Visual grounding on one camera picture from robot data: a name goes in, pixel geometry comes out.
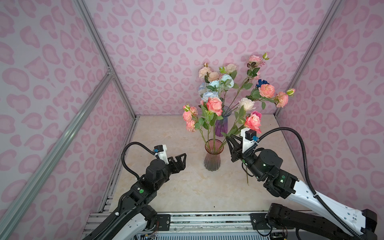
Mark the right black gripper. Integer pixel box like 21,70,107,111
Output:
224,134,266,181

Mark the purple blue glass vase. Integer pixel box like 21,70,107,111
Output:
215,106,232,137

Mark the red glass vase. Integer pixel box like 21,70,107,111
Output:
204,139,224,172

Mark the magenta rose flower stem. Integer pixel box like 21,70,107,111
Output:
251,111,262,120

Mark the cream white rose stem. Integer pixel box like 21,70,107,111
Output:
220,97,257,148

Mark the salmon pink rose stem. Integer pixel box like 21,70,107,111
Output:
201,97,223,154

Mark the white lavender rose stem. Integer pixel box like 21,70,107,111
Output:
200,92,219,105

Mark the coral pink rose stem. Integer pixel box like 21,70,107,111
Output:
244,85,296,110

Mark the white blue rose stem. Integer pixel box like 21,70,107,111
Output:
198,83,208,96

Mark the dark blue rose stem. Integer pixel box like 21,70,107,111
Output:
256,79,269,89

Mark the cream rose flower stem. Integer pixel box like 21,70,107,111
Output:
224,64,237,88

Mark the peach carnation flower stem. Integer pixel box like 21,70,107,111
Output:
199,63,221,88

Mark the pink carnation flower stem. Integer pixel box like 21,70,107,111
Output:
230,52,269,110

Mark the red pink rose stem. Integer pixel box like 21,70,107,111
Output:
224,111,262,138

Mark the large pink peony stem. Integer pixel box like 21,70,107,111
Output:
183,104,209,147

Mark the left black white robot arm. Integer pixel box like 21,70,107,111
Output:
85,153,187,240

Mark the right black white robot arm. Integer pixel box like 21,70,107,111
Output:
226,134,378,240

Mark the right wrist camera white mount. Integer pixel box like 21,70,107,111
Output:
241,128,259,154

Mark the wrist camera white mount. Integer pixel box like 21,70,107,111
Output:
241,128,259,154
154,145,169,165

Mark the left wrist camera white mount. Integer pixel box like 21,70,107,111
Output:
154,145,169,165

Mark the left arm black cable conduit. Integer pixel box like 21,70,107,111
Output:
120,141,156,181

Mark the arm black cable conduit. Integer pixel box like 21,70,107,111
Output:
244,126,362,240
120,141,156,181

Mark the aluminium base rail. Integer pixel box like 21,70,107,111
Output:
79,209,346,240

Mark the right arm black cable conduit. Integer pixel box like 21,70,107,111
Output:
244,126,362,240

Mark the left aluminium frame profile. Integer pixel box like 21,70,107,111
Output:
1,1,136,239

